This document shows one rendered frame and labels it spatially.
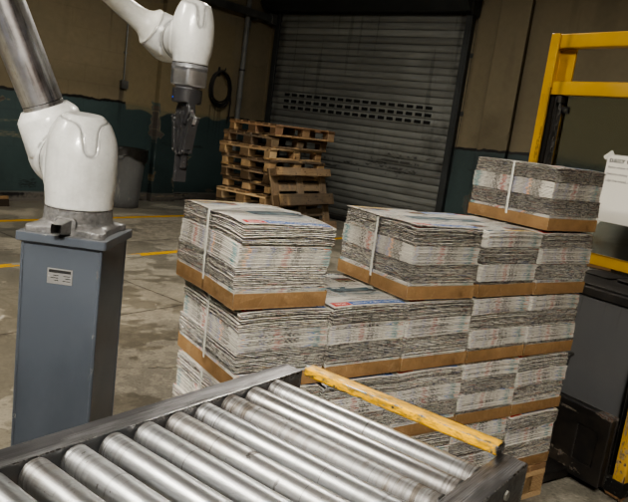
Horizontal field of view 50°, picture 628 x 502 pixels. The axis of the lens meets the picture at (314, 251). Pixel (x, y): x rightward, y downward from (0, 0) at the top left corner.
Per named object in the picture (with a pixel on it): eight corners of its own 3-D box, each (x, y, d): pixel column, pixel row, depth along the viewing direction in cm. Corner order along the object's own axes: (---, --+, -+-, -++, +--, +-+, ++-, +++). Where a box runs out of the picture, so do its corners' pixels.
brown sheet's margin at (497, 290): (400, 269, 249) (402, 258, 248) (454, 268, 266) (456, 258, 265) (477, 297, 219) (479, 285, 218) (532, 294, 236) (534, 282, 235)
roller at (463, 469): (279, 392, 140) (277, 373, 138) (488, 487, 112) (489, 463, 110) (262, 404, 136) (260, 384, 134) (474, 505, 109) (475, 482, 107)
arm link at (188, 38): (217, 68, 167) (198, 68, 178) (224, 3, 164) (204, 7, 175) (176, 60, 161) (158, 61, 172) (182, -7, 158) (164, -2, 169)
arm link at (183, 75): (198, 68, 174) (196, 91, 175) (165, 62, 169) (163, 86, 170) (214, 68, 167) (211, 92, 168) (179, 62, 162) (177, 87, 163)
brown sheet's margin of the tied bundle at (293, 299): (204, 292, 180) (206, 276, 180) (295, 289, 197) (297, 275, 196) (231, 310, 168) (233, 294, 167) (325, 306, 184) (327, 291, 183)
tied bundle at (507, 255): (399, 271, 249) (408, 210, 245) (453, 270, 266) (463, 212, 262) (475, 300, 219) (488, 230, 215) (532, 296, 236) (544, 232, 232)
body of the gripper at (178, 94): (208, 90, 168) (204, 127, 170) (194, 89, 175) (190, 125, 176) (180, 86, 164) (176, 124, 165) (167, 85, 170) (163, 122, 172)
